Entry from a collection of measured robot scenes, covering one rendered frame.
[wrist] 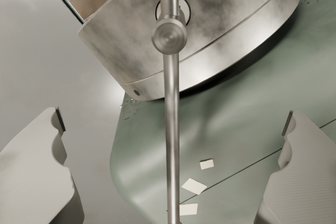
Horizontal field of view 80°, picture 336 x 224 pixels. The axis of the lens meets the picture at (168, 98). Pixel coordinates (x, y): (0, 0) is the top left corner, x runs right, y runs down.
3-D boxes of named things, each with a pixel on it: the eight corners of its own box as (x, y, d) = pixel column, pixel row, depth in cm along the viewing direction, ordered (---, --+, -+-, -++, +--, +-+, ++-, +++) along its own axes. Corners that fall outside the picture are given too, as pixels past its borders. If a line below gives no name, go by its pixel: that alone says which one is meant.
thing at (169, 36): (162, -1, 21) (149, 19, 12) (183, -2, 21) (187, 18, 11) (163, 20, 23) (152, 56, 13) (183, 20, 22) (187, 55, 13)
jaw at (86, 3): (156, 2, 30) (94, 49, 31) (153, 3, 35) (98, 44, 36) (106, -78, 26) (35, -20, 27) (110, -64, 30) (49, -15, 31)
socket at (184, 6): (157, -7, 21) (154, -5, 19) (189, -8, 21) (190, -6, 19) (159, 26, 23) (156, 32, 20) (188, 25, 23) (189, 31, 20)
